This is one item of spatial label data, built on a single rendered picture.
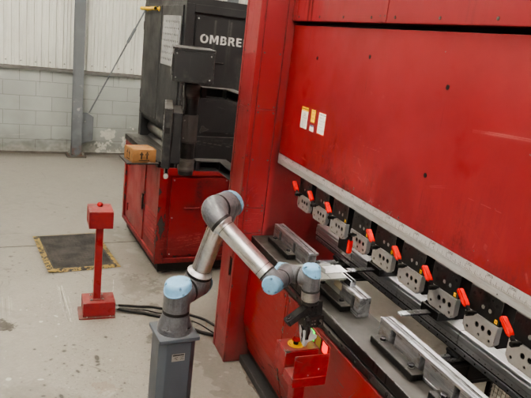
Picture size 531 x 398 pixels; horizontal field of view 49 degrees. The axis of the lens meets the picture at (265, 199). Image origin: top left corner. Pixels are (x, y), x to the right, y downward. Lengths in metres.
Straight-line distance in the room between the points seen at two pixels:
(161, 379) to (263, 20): 1.96
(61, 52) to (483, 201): 7.94
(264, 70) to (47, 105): 6.35
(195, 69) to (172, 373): 1.71
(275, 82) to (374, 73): 0.95
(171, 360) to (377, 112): 1.38
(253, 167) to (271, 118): 0.31
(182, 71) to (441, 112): 1.70
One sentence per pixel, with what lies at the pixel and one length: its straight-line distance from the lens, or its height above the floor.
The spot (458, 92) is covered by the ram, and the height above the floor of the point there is 1.94.
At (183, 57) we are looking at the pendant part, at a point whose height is 1.89.
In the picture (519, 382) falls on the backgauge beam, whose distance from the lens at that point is 2.36.
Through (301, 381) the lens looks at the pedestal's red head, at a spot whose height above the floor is 0.69.
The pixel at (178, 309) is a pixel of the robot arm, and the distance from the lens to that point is 2.52.
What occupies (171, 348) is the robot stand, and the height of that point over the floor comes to 0.73.
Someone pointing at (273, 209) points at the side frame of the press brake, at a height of 1.04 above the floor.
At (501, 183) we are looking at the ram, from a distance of 1.95.
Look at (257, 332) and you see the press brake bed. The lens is 3.55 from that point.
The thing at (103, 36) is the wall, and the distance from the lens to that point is 9.40.
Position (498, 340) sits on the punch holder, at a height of 1.21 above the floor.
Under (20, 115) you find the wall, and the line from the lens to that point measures 9.39.
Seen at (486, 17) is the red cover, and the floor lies 2.19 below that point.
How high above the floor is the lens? 2.03
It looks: 15 degrees down
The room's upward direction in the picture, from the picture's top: 7 degrees clockwise
